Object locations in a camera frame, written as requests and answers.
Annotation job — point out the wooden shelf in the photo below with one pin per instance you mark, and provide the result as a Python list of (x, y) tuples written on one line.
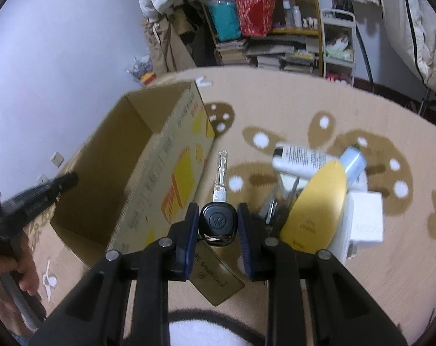
[(313, 7)]

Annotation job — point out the white bedding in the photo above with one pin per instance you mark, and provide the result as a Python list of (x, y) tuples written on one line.
[(416, 25)]

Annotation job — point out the white wall socket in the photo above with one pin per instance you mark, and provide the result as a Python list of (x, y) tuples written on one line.
[(57, 159), (42, 179)]

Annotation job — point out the black car key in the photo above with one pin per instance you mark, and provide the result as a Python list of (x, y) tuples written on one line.
[(216, 220)]

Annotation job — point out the row of small bottles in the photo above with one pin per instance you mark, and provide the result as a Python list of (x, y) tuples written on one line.
[(301, 16)]

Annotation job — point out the pile of magazines and books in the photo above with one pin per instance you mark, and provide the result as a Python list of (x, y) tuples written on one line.
[(283, 56)]

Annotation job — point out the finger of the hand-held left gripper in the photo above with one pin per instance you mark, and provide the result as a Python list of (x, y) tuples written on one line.
[(41, 196)]

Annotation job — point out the small white block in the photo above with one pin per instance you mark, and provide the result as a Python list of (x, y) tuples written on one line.
[(290, 183)]

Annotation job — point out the beige flower printed blanket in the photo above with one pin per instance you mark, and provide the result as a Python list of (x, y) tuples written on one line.
[(293, 104)]

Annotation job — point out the cardboard box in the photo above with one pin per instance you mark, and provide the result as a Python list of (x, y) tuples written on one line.
[(95, 173)]

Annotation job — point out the red patterned bag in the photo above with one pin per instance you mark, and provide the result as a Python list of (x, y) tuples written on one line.
[(256, 12)]

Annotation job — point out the yellow oval case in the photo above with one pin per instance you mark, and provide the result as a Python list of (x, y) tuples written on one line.
[(319, 205)]

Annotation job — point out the gold card key tag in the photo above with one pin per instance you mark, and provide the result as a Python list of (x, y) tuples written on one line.
[(214, 277)]

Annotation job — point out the white trolley cart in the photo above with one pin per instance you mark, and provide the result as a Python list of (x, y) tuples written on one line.
[(338, 48)]

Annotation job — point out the beige hanging cloth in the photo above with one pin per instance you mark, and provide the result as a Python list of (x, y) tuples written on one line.
[(167, 47)]

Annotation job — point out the teal storage box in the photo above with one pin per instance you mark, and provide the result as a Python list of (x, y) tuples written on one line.
[(223, 18)]

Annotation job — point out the white printed bottle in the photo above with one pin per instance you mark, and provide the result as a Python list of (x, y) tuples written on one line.
[(301, 158)]

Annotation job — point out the white plug adapter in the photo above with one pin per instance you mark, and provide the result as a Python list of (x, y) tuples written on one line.
[(338, 248)]

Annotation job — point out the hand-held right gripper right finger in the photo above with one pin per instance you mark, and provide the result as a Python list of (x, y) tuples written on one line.
[(245, 241)]

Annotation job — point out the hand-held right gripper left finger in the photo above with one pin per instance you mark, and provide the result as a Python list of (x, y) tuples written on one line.
[(192, 238)]

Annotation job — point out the colourful printed bag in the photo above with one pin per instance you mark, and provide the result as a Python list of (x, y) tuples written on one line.
[(142, 70)]

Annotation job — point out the stack of worn books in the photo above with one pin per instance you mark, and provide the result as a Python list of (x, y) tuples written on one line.
[(230, 52)]

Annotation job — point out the person's left hand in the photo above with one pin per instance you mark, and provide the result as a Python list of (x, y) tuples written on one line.
[(23, 274)]

